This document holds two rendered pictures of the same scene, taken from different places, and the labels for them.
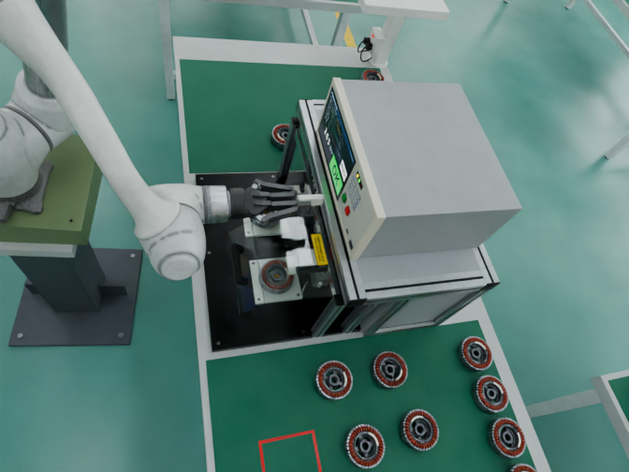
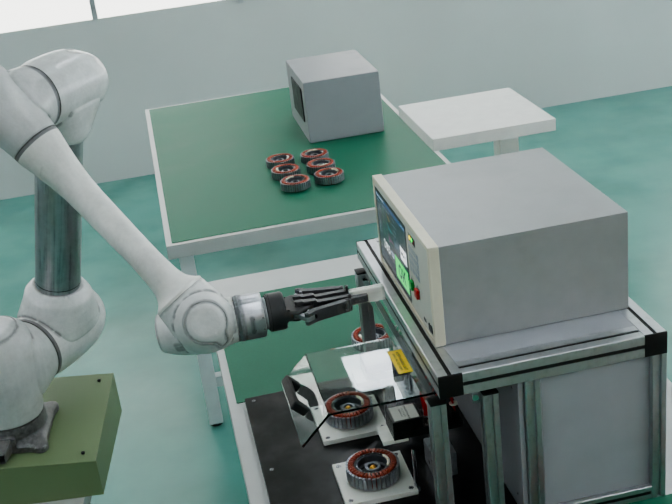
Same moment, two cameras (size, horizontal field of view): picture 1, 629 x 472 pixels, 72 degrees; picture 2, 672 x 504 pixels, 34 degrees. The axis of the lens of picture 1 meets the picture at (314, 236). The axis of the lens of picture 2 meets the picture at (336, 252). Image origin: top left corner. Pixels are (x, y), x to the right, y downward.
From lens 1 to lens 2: 1.32 m
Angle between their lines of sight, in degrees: 38
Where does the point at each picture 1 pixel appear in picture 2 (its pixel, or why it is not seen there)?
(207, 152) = (260, 378)
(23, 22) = (57, 149)
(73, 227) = (86, 458)
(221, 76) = not seen: hidden behind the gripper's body
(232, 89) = not seen: hidden behind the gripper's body
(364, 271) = (456, 353)
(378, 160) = (429, 215)
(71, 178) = (81, 414)
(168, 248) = (191, 300)
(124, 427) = not seen: outside the picture
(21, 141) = (30, 342)
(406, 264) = (518, 338)
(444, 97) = (519, 160)
